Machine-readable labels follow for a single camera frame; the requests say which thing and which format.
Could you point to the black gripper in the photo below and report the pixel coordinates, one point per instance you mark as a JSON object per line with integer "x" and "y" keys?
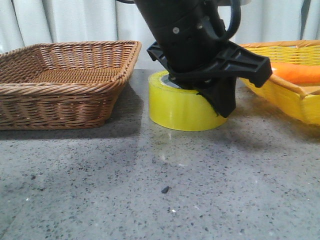
{"x": 196, "y": 48}

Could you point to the yellow woven basket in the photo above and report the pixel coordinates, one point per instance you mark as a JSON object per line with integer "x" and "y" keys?
{"x": 299, "y": 102}

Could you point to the small black debris chip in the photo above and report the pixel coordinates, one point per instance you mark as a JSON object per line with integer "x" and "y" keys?
{"x": 165, "y": 189}

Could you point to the orange toy carrot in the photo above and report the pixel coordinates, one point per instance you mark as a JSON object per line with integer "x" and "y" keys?
{"x": 297, "y": 73}

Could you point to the brown wicker basket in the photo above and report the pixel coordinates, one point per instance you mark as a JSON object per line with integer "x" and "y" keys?
{"x": 65, "y": 85}

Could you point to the white curtain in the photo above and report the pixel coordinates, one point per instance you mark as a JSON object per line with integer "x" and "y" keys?
{"x": 29, "y": 22}

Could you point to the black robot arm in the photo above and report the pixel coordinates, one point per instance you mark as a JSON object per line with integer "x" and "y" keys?
{"x": 224, "y": 8}

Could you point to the yellow tape roll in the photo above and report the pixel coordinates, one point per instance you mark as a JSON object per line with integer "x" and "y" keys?
{"x": 179, "y": 109}

